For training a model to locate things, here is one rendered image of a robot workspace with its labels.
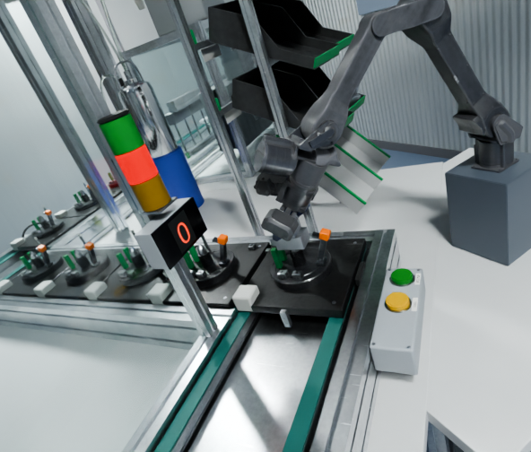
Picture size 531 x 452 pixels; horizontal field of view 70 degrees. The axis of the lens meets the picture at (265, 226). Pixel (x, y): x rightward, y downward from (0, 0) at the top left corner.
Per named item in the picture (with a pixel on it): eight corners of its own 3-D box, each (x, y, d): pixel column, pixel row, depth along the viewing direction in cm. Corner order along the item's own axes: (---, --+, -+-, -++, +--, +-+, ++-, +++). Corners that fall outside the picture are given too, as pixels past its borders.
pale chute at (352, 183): (374, 189, 104) (383, 178, 100) (356, 214, 95) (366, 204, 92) (293, 129, 107) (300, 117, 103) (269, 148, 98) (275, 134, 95)
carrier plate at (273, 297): (367, 244, 89) (365, 237, 88) (343, 318, 71) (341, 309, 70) (276, 247, 101) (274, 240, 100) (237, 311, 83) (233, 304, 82)
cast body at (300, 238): (310, 238, 82) (301, 210, 79) (304, 249, 79) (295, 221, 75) (275, 239, 86) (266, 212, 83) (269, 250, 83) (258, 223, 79)
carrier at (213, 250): (271, 247, 101) (256, 207, 96) (231, 311, 83) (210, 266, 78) (200, 250, 113) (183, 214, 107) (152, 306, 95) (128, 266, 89)
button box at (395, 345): (426, 291, 77) (422, 266, 75) (418, 377, 62) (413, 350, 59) (390, 290, 81) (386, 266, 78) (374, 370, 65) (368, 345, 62)
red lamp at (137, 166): (164, 169, 62) (151, 141, 59) (145, 183, 58) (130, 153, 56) (142, 173, 64) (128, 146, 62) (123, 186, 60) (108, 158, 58)
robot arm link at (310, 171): (338, 143, 71) (292, 134, 68) (347, 160, 67) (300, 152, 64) (323, 171, 75) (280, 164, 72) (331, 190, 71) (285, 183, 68)
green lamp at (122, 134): (151, 140, 59) (136, 109, 57) (130, 152, 56) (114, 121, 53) (128, 145, 62) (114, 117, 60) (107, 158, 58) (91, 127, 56)
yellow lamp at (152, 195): (177, 195, 64) (164, 169, 62) (159, 211, 60) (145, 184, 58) (155, 198, 66) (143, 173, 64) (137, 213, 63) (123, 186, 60)
